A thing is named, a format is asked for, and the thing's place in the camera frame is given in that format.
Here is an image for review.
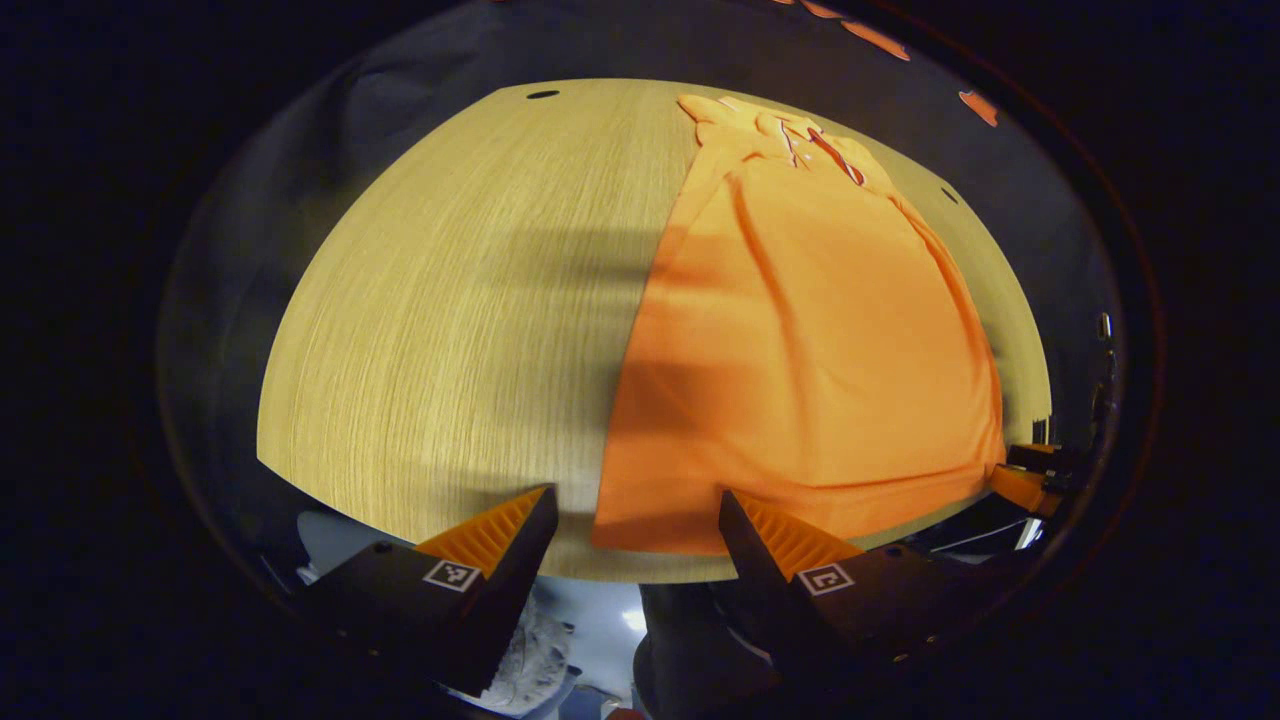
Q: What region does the grey fuzzy shoe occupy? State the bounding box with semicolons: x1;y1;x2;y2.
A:
490;600;581;716

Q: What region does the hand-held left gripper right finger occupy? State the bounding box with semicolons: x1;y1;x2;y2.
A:
718;490;1031;691

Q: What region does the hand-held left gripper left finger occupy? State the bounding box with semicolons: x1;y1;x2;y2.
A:
295;485;559;698

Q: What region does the orange T-shirt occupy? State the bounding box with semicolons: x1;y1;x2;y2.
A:
590;93;1008;556

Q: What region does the person's dark trouser leg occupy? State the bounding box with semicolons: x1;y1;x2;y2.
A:
635;583;791;720

